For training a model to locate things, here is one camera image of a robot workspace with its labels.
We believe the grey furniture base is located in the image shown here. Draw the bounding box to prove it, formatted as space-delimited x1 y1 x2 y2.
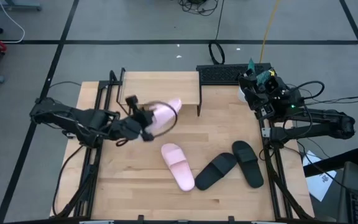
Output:
0 0 42 12

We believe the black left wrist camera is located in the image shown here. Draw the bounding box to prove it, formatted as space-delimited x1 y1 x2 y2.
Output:
125 95 140 110

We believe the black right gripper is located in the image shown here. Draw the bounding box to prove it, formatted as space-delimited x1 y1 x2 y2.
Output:
238 74 304 112

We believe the white floor cable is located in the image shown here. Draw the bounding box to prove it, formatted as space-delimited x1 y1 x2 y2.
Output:
0 0 26 44

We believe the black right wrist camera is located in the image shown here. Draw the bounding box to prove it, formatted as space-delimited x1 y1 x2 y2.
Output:
265 75 280 95

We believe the coiled black floor cable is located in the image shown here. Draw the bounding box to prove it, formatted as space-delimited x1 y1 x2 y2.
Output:
208 0 226 65

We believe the wooden shelf with black frame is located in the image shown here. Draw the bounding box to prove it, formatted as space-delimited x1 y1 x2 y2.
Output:
109 67 203 118

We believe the yellow hanging cable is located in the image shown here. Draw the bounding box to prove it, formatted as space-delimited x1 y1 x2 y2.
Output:
259 0 282 64

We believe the black computer keyboard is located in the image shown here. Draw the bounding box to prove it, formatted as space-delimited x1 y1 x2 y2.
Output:
196 63 273 86

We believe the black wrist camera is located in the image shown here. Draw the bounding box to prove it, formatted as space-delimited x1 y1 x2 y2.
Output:
125 95 140 110
265 75 280 95

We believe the white paper sheet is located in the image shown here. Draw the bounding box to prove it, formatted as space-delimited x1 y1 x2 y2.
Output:
302 150 338 203

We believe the tangled black cable bundle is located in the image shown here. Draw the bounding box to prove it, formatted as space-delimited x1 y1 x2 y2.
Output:
177 0 219 17

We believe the black cable loop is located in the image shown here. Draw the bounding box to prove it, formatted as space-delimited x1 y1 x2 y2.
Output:
149 100 179 138

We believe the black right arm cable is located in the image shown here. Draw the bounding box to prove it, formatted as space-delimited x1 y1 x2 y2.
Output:
282 80 326 139

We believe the pink slide sandal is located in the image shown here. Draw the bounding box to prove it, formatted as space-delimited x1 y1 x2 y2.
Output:
144 98 183 138
161 142 196 192

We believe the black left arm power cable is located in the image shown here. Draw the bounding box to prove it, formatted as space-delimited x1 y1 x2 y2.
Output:
52 145 85 217

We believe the black slide sandal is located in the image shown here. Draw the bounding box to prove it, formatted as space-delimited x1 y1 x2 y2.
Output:
194 152 238 192
231 140 265 189

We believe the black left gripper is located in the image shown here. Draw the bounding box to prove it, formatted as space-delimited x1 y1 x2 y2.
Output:
111 107 155 143

